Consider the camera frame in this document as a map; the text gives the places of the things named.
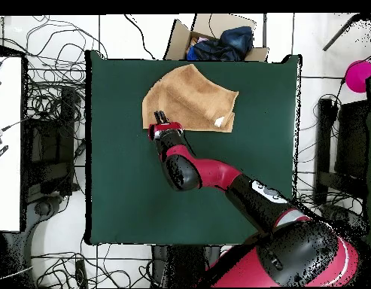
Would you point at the tan terry towel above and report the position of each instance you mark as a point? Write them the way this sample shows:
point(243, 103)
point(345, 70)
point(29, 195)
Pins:
point(191, 96)

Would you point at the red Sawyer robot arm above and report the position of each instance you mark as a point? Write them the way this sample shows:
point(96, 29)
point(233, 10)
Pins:
point(215, 173)

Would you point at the black flat strip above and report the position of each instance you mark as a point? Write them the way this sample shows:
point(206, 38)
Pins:
point(0, 154)

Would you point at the dark green table cloth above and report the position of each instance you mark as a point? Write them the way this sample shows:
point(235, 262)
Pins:
point(128, 186)

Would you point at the open cardboard box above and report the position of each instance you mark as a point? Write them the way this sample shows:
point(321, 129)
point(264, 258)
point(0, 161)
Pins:
point(179, 42)

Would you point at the blue clothes pile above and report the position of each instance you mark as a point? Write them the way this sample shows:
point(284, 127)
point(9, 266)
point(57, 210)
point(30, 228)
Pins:
point(233, 42)

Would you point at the black equipment rack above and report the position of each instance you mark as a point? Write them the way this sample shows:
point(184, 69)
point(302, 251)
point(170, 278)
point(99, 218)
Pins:
point(52, 144)

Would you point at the white side table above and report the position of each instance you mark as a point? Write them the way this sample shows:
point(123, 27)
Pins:
point(7, 150)

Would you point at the black power strip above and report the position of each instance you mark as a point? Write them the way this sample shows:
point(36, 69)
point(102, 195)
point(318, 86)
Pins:
point(81, 272)

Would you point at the black rod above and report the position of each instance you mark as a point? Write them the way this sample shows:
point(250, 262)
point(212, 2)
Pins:
point(338, 36)

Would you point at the pink ball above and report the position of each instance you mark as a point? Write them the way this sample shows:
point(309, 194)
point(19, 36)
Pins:
point(358, 76)

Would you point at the round dark stand base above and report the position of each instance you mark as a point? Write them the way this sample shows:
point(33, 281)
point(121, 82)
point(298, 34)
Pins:
point(352, 221)

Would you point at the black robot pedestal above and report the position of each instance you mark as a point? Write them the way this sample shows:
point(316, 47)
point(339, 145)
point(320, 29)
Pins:
point(185, 265)

